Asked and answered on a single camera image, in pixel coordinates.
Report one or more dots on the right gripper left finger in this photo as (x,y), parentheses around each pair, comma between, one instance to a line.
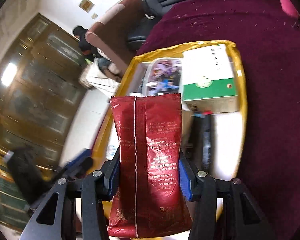
(54,218)

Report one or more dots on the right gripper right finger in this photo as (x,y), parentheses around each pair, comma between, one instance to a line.
(224,209)

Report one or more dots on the red foil snack bag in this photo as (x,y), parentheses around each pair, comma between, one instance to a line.
(149,202)

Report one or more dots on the blue capped black marker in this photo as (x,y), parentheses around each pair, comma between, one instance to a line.
(194,144)

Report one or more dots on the wooden glass door cabinet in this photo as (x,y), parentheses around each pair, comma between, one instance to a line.
(39,97)

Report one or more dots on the red capped black marker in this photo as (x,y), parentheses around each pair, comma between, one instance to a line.
(206,154)

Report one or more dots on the white jacket on chair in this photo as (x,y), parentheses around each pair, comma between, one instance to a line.
(101,78)

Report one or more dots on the green white medicine box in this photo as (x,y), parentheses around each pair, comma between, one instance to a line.
(208,81)

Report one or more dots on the yellow tray with white base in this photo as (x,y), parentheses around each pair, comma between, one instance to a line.
(228,128)

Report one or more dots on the person in black clothes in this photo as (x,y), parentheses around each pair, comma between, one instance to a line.
(90,52)

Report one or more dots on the clear box of trinkets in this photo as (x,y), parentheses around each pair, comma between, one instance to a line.
(163,76)

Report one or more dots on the brown pink armchair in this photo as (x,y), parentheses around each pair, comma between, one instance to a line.
(110,31)

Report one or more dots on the small framed wall plaque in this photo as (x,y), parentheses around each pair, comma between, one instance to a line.
(86,5)

